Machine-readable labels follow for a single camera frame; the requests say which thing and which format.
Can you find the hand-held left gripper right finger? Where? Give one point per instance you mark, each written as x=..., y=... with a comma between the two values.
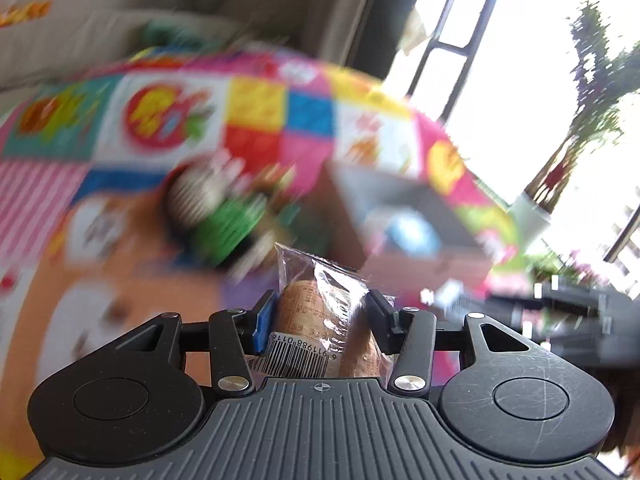
x=378, y=320

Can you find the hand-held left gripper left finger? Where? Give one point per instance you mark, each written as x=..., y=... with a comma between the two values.
x=264, y=322

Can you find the plastic-wrapped bread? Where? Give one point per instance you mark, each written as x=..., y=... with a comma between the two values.
x=320, y=320

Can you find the teal toy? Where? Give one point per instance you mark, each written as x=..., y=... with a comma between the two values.
x=412, y=235

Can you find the pink cardboard box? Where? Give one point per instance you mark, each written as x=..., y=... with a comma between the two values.
x=410, y=220

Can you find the crochet doll with green dress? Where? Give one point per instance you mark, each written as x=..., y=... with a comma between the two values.
x=220, y=210

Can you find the white plant pot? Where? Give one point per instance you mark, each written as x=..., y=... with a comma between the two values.
x=532, y=220

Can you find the colourful cartoon play mat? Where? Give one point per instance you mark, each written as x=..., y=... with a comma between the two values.
x=150, y=160

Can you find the potted green plant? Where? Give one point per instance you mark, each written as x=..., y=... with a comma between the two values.
x=585, y=110

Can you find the pale hanging cloth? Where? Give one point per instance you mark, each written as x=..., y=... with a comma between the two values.
x=417, y=30

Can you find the teal cushion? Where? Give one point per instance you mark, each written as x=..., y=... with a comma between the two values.
x=175, y=35

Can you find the grey curtain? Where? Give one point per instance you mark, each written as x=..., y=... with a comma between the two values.
x=345, y=10

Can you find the beige sofa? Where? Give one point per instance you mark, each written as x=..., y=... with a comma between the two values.
x=100, y=30

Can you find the black window frame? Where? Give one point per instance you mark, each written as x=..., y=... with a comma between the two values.
x=450, y=45

